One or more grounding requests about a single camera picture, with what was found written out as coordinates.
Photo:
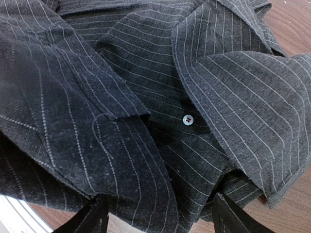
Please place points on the black pinstriped long sleeve shirt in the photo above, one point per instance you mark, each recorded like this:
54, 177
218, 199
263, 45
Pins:
156, 104

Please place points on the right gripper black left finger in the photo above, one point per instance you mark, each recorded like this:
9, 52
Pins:
92, 218

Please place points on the front aluminium rail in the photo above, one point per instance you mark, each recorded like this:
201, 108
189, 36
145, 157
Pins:
19, 217

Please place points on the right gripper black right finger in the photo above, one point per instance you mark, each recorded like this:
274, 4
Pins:
228, 217

